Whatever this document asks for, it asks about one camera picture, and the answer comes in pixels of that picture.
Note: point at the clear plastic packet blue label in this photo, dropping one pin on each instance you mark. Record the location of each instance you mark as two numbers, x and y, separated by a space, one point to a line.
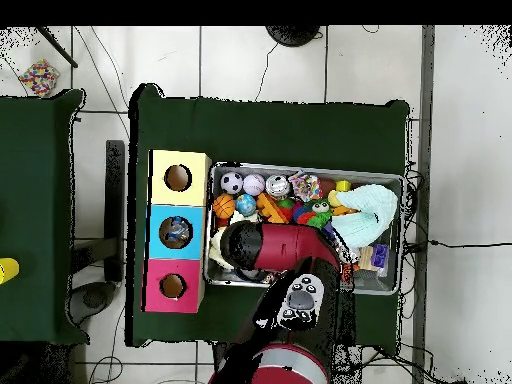
171 237

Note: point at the mint green cloth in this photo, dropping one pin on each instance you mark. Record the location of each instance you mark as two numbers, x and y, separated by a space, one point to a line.
366 214

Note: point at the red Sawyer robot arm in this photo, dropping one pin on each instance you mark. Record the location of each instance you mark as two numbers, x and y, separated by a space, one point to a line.
288 244

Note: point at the wooden box with three holes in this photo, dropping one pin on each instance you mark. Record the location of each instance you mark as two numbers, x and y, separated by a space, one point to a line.
156 240

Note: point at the shallow clear mesh bin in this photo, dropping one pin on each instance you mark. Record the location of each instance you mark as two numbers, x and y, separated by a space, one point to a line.
392 240

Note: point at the globe print ball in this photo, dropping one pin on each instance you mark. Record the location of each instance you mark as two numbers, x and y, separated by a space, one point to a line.
246 205

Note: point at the small baseball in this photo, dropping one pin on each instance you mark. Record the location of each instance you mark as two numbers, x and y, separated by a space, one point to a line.
254 184

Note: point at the small orange basketball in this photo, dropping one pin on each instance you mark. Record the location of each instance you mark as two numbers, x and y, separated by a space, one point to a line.
223 206

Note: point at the small soccer ball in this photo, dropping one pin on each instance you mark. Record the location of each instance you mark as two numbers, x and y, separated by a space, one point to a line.
231 182

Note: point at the colourful patterned cloth pouch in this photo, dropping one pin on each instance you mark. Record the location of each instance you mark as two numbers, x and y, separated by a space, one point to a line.
305 186

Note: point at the dark green table cloth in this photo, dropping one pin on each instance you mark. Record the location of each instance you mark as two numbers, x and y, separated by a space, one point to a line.
272 128

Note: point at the black round stand base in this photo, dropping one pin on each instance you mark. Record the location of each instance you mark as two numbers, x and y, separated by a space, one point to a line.
293 34

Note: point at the green covered side table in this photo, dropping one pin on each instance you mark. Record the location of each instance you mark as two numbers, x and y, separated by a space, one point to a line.
32 200

